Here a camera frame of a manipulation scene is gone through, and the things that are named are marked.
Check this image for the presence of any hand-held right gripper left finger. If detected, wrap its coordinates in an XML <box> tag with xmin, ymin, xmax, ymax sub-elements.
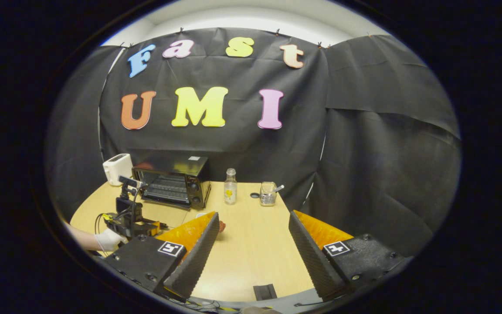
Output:
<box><xmin>103</xmin><ymin>212</ymin><xmax>221</xmax><ymax>303</ymax></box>

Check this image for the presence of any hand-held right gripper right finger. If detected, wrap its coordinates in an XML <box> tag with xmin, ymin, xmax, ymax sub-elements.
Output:
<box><xmin>288</xmin><ymin>210</ymin><xmax>405</xmax><ymax>302</ymax></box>

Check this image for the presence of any black electric oven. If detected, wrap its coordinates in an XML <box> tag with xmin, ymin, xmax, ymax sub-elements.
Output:
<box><xmin>132</xmin><ymin>155</ymin><xmax>212</xmax><ymax>211</ymax></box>

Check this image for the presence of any white toaster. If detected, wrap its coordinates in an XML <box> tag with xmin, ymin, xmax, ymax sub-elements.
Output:
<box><xmin>103</xmin><ymin>154</ymin><xmax>134</xmax><ymax>187</ymax></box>

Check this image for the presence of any black rectangular table grommet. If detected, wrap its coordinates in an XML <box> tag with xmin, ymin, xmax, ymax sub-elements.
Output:
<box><xmin>253</xmin><ymin>284</ymin><xmax>278</xmax><ymax>301</ymax></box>

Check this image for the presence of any clear glass cup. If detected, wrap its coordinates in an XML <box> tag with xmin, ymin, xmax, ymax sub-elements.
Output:
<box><xmin>260</xmin><ymin>181</ymin><xmax>278</xmax><ymax>207</ymax></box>

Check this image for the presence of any clear glass bottle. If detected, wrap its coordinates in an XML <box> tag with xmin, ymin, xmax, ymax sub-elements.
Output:
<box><xmin>224</xmin><ymin>168</ymin><xmax>237</xmax><ymax>205</ymax></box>

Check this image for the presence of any black backdrop cloth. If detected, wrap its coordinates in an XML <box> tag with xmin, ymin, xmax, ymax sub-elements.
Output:
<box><xmin>45</xmin><ymin>27</ymin><xmax>461</xmax><ymax>258</ymax></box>

